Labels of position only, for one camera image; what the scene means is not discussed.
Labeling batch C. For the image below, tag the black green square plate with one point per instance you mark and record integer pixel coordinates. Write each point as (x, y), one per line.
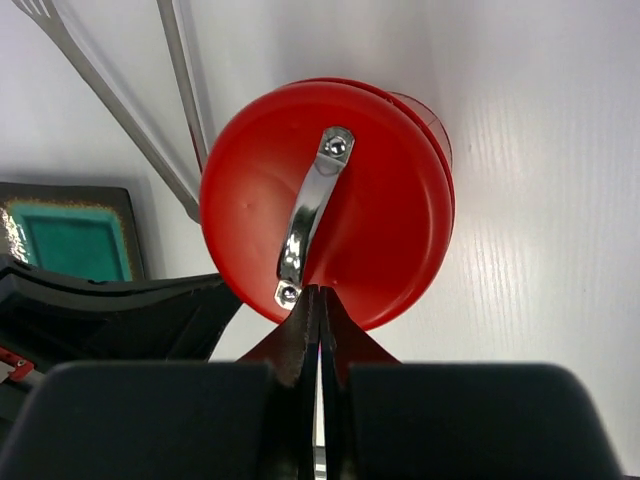
(82, 231)

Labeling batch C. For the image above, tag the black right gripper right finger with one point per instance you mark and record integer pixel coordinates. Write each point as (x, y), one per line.
(385, 419)

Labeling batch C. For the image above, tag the stainless steel tongs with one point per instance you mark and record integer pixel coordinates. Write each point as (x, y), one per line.
(97, 87)

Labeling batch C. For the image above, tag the red lid with metal handle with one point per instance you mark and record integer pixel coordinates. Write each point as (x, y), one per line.
(388, 222)

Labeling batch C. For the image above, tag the red cylindrical canister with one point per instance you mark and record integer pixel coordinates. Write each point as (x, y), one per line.
(432, 121)

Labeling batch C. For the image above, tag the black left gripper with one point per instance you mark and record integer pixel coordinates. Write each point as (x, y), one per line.
(48, 319)

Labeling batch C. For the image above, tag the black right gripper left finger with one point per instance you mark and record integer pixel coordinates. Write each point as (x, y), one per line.
(174, 419)

